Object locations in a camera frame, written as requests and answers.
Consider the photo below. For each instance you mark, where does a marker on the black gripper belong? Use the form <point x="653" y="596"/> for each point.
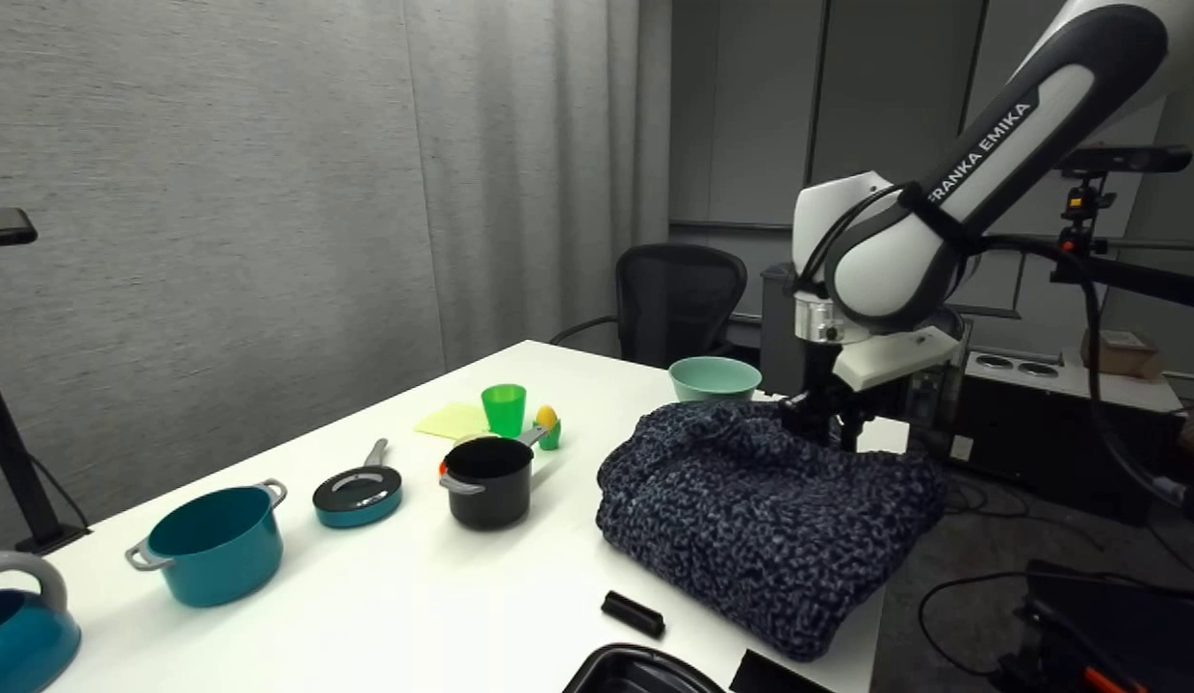
<point x="834" y="375"/>

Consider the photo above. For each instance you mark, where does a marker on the dark blue knitted cloth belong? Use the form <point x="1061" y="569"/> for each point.
<point x="764" y="524"/>

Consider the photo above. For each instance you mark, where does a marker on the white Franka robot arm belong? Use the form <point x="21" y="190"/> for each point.
<point x="1007" y="121"/>

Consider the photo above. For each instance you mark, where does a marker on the mint green bowl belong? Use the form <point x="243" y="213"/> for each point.
<point x="716" y="377"/>

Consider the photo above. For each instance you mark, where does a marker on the black office chair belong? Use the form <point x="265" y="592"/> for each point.
<point x="681" y="300"/>

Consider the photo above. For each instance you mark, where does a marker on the dark cabinet white top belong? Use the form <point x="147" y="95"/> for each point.
<point x="1046" y="438"/>

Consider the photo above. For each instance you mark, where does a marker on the small black block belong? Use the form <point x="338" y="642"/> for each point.
<point x="633" y="614"/>

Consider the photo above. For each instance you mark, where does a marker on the yellow corn toy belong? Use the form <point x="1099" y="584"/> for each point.
<point x="547" y="430"/>

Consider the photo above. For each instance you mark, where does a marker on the cardboard box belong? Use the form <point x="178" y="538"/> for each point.
<point x="1124" y="353"/>

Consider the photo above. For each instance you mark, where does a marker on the black grill tray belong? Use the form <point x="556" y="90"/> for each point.
<point x="640" y="673"/>

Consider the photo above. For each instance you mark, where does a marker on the green plastic cup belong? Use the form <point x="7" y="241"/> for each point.
<point x="501" y="408"/>

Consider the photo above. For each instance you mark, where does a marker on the black mug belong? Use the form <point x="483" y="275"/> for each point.
<point x="488" y="488"/>

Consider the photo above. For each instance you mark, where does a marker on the black floor case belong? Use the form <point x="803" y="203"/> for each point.
<point x="1124" y="630"/>

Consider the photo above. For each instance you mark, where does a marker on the pale yellow-green plate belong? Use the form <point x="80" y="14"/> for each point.
<point x="445" y="422"/>

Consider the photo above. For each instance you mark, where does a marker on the grey curtain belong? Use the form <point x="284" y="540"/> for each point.
<point x="533" y="167"/>

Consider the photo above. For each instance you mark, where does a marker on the small teal frying pan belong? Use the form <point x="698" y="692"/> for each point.
<point x="355" y="495"/>

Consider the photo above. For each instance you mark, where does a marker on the teal cooking pot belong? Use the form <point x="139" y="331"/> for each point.
<point x="217" y="543"/>

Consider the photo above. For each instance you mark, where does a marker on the teal blue kettle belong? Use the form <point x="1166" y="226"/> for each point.
<point x="21" y="638"/>

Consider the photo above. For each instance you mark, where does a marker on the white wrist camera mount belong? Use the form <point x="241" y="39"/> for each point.
<point x="900" y="356"/>

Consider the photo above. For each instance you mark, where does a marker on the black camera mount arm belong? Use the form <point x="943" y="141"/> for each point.
<point x="1139" y="272"/>

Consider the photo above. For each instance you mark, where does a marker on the black camera on mount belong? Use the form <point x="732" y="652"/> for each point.
<point x="1124" y="161"/>

